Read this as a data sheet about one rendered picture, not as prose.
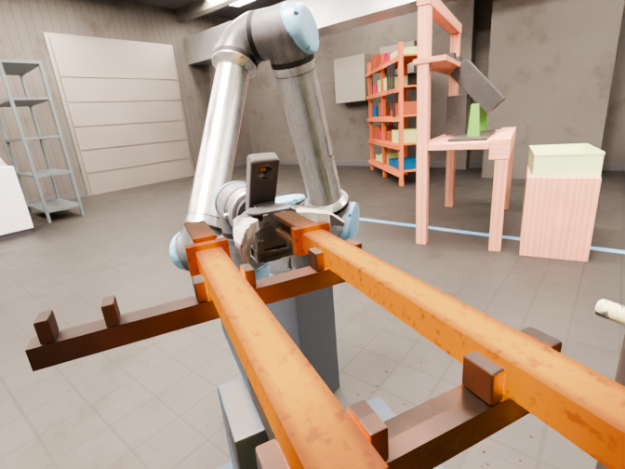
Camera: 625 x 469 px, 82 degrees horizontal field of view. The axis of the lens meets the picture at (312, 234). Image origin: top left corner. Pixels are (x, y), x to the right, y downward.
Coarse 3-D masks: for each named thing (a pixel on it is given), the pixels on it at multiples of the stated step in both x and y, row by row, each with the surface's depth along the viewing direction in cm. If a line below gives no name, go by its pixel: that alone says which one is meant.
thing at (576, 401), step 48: (288, 240) 48; (336, 240) 39; (384, 288) 29; (432, 288) 27; (432, 336) 24; (480, 336) 21; (528, 336) 21; (528, 384) 18; (576, 384) 17; (576, 432) 16; (624, 432) 14
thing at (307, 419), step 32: (192, 224) 47; (192, 256) 40; (224, 256) 38; (224, 288) 30; (224, 320) 28; (256, 320) 25; (256, 352) 21; (288, 352) 21; (256, 384) 20; (288, 384) 19; (320, 384) 18; (288, 416) 17; (320, 416) 16; (288, 448) 16; (320, 448) 15; (352, 448) 15
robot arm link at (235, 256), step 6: (228, 234) 74; (228, 240) 74; (234, 246) 74; (234, 252) 74; (234, 258) 75; (240, 258) 75; (240, 264) 75; (252, 264) 75; (258, 264) 76; (264, 264) 77; (258, 270) 76; (264, 270) 78; (258, 276) 77; (264, 276) 78
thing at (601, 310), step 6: (600, 300) 92; (606, 300) 91; (600, 306) 90; (606, 306) 89; (612, 306) 88; (618, 306) 88; (624, 306) 87; (600, 312) 90; (606, 312) 89; (612, 312) 88; (618, 312) 87; (624, 312) 86; (606, 318) 90; (612, 318) 88; (618, 318) 87; (624, 318) 86; (624, 324) 86
